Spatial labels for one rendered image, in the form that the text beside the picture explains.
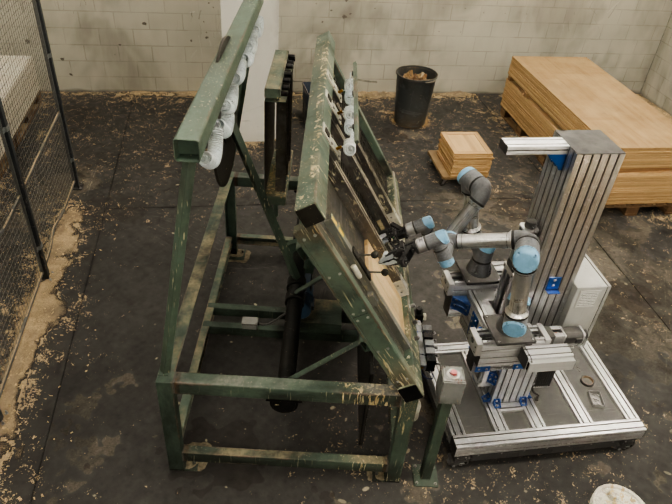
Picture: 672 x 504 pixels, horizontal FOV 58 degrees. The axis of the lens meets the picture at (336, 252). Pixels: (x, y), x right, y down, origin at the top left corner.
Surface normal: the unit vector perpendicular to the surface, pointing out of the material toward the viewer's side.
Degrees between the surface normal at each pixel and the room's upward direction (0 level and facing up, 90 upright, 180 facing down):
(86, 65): 90
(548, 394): 0
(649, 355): 0
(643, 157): 90
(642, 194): 90
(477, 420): 0
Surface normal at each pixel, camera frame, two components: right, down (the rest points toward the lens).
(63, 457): 0.07, -0.79
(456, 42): 0.15, 0.61
